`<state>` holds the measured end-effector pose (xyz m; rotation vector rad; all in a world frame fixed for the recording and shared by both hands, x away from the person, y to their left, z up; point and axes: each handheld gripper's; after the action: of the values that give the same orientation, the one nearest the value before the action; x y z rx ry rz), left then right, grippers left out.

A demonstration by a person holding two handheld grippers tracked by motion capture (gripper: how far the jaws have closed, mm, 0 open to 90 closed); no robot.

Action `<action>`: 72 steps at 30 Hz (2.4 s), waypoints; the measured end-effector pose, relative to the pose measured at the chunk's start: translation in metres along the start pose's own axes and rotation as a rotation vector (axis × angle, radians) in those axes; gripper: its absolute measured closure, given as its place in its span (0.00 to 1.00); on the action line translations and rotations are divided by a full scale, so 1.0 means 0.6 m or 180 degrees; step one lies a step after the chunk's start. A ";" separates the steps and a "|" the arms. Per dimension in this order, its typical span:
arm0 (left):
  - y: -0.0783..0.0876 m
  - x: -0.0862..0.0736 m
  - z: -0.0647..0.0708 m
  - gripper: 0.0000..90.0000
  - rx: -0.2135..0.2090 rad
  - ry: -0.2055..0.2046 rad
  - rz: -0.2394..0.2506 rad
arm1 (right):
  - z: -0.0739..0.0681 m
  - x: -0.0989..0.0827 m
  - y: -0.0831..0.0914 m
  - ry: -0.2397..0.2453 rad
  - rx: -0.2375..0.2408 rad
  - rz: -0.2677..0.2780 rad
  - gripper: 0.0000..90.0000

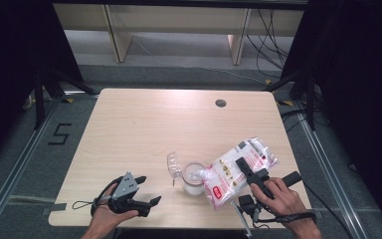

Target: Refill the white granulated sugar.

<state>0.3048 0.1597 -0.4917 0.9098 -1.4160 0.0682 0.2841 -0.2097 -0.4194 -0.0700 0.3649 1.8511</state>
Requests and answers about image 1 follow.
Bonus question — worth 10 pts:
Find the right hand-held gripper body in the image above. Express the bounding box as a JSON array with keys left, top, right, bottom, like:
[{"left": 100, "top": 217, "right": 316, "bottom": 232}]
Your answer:
[{"left": 232, "top": 167, "right": 303, "bottom": 239}]

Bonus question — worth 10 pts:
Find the clear jar with beige lid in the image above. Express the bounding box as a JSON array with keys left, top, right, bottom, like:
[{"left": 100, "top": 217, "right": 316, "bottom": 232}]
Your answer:
[{"left": 166, "top": 151, "right": 209, "bottom": 197}]

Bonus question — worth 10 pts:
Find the white floor cable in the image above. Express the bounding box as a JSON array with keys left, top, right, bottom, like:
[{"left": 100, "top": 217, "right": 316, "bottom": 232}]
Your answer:
[{"left": 130, "top": 35, "right": 271, "bottom": 85}]

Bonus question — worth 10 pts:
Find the metal floor rail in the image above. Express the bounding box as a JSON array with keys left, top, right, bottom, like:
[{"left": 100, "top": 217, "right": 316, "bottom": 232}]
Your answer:
[
  {"left": 0, "top": 99, "right": 63, "bottom": 231},
  {"left": 292, "top": 102, "right": 382, "bottom": 239}
]

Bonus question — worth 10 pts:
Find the white bag with red label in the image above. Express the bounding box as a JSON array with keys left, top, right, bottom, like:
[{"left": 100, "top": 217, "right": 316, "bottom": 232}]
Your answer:
[{"left": 200, "top": 136, "right": 279, "bottom": 211}]

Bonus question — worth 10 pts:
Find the black metal stand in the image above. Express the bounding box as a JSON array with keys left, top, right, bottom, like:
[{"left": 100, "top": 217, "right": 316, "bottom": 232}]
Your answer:
[
  {"left": 264, "top": 70, "right": 317, "bottom": 131},
  {"left": 32, "top": 66, "right": 97, "bottom": 131}
]

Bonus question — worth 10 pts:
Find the person's right hand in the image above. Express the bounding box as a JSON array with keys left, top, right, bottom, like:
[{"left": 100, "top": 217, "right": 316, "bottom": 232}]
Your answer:
[{"left": 250, "top": 176, "right": 313, "bottom": 222}]

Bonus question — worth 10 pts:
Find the bundle of black cables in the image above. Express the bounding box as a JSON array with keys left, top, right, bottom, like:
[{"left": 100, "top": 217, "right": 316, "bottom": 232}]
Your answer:
[{"left": 246, "top": 8, "right": 292, "bottom": 80}]

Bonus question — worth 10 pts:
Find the black wrist strap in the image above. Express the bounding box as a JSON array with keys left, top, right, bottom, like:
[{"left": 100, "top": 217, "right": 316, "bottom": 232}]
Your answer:
[
  {"left": 72, "top": 176, "right": 124, "bottom": 217},
  {"left": 258, "top": 210, "right": 317, "bottom": 225}
]

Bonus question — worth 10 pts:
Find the black curtain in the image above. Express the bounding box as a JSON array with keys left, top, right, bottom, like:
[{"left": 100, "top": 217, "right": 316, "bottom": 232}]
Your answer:
[
  {"left": 0, "top": 0, "right": 85, "bottom": 170},
  {"left": 280, "top": 0, "right": 382, "bottom": 235}
]

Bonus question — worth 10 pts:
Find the light wooden shelf unit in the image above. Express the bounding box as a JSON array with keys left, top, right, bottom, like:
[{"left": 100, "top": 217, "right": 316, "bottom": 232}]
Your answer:
[{"left": 53, "top": 2, "right": 305, "bottom": 67}]

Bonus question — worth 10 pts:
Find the person's left hand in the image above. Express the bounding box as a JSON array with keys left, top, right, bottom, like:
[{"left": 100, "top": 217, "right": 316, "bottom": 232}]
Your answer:
[{"left": 91, "top": 184, "right": 139, "bottom": 231}]

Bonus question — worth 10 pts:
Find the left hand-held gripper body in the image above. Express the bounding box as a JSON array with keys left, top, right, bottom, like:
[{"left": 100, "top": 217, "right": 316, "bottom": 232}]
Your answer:
[{"left": 107, "top": 170, "right": 143, "bottom": 215}]

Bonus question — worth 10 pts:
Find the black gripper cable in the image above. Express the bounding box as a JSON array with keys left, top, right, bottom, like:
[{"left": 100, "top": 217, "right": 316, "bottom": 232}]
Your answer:
[{"left": 299, "top": 180, "right": 355, "bottom": 239}]

